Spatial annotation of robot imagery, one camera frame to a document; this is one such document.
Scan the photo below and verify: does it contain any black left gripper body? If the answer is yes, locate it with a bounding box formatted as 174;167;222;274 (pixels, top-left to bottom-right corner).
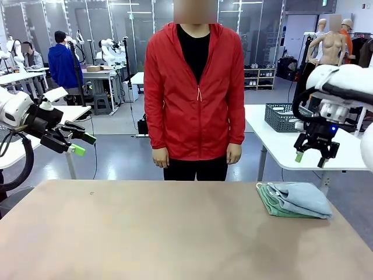
24;104;65;138

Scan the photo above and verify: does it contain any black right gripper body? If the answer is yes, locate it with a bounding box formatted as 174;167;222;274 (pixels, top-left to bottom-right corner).
302;116;339;146

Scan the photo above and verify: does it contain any light blue terry towel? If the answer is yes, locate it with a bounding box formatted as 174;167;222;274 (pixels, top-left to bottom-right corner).
266;181;333;220

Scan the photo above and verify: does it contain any green terry towel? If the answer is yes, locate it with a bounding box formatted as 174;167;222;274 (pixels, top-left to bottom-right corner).
255;182;320;219

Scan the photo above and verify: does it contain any red sleeved right forearm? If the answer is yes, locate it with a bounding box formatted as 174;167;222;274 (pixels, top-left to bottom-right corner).
144;99;168;150

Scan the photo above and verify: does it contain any red sleeved left forearm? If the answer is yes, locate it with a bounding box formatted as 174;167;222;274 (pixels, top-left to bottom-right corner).
226;99;246;146

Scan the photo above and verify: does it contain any white table with basket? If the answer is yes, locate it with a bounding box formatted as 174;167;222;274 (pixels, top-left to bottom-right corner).
244;104;373;187

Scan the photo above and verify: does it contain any dark gray lattice basket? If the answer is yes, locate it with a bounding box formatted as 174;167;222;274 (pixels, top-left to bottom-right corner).
264;102;315;134

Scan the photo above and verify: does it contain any person's left hand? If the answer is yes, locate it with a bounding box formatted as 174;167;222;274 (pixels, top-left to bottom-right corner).
226;143;243;165

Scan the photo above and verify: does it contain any person's right hand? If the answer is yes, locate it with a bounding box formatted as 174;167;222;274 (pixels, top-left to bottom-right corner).
152;147;170;169

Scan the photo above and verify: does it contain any white side table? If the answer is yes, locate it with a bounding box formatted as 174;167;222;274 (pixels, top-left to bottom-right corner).
0;104;92;180

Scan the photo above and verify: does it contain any gray step stool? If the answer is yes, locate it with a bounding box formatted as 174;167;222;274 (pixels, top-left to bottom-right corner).
93;94;113;116

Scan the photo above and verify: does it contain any long white work table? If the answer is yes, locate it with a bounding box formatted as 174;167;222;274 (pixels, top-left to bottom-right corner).
0;71;58;97

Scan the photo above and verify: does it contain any black tripod pole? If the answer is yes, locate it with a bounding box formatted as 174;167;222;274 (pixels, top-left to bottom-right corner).
122;36;132;88
69;40;87;107

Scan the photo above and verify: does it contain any person in blue hoodie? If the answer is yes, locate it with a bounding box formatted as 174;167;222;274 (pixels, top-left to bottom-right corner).
47;30;85;106

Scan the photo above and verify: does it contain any seated person in gray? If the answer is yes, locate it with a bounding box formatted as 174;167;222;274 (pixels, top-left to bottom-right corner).
22;41;46;97

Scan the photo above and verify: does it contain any black bag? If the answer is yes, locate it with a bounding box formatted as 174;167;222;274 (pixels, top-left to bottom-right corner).
137;113;149;135

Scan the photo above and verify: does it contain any gray workbench desk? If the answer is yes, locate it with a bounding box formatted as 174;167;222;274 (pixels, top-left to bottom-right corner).
80;68;123;116

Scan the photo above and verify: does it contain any white computer tower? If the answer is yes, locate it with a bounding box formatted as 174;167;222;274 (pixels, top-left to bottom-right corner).
122;80;139;103

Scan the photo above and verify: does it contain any cardboard box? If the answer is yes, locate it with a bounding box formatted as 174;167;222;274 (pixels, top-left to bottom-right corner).
86;65;113;73

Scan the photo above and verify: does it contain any black luggage pile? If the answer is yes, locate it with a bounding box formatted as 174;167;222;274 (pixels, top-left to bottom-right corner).
276;57;298;81

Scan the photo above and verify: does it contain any wooden shoe shelf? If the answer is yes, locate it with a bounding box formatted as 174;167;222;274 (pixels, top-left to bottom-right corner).
244;68;277;90

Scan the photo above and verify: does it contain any white standing desk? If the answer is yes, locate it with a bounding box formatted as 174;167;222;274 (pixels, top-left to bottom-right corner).
129;72;146;95

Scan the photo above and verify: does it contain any bare beige mannequin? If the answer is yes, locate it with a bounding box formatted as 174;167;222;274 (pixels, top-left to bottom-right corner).
308;14;349;67

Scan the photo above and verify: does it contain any clothes rack with dark garments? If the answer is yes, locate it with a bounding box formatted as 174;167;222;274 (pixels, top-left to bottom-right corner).
349;31;373;68

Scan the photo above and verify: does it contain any white headed mannequin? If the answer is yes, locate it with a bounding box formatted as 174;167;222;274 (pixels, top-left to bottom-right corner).
293;18;329;103

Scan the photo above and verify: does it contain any mannequin with hat and orange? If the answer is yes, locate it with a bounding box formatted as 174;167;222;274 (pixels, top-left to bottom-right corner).
340;18;357;64

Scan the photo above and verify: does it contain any person in red jacket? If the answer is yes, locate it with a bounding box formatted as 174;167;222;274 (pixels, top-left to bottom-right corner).
143;0;246;181

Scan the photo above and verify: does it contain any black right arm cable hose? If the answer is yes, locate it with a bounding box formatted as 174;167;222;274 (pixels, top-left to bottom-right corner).
291;82;373;124

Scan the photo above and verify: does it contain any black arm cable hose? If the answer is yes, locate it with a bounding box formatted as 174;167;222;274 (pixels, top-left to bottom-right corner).
0;136;35;192
291;82;373;124

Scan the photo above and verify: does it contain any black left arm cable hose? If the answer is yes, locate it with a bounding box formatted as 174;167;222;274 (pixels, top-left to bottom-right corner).
0;136;35;192

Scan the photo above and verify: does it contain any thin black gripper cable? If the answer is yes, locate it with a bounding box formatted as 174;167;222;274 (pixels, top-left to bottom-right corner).
0;129;17;158

